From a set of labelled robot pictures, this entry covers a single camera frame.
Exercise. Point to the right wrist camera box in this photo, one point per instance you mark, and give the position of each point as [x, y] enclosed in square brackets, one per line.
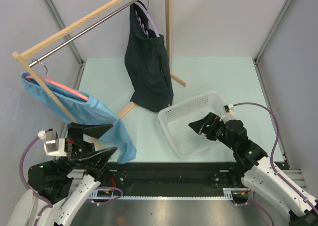
[229, 113]

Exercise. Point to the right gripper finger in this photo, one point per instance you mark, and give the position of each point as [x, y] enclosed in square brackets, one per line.
[199, 128]
[209, 119]

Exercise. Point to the metal hanging rod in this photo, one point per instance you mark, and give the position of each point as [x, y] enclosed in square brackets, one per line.
[117, 5]

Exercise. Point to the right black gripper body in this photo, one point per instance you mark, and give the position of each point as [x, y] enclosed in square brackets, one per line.
[216, 130]

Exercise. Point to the wooden clothes rack frame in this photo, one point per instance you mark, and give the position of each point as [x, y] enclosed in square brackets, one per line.
[21, 58]

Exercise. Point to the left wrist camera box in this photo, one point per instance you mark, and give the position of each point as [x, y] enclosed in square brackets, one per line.
[53, 145]

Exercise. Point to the white cable duct strip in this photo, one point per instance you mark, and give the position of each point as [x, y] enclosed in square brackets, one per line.
[164, 197]

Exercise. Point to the lilac plastic hanger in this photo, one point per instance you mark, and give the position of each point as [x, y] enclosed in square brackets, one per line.
[145, 10]

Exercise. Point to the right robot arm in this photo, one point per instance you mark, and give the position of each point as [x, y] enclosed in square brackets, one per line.
[257, 172]

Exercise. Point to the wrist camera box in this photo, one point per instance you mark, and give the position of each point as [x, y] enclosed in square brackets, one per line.
[229, 113]
[53, 145]

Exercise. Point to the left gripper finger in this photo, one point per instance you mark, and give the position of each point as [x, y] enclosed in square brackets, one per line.
[96, 131]
[94, 160]

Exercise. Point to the pink plastic hanger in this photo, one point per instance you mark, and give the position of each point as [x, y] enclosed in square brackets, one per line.
[62, 91]

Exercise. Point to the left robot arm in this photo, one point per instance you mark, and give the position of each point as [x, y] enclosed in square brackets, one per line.
[57, 189]

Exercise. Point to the white plastic laundry basket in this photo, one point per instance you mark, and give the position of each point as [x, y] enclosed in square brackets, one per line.
[174, 122]

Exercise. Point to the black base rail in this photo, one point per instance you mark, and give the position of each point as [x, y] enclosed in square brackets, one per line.
[190, 179]

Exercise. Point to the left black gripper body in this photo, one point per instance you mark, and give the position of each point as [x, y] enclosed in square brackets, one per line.
[75, 140]

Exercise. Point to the dark navy shorts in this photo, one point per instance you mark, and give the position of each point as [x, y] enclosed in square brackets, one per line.
[147, 64]

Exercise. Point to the light blue mesh shorts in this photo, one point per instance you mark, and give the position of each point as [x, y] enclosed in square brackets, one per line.
[94, 112]

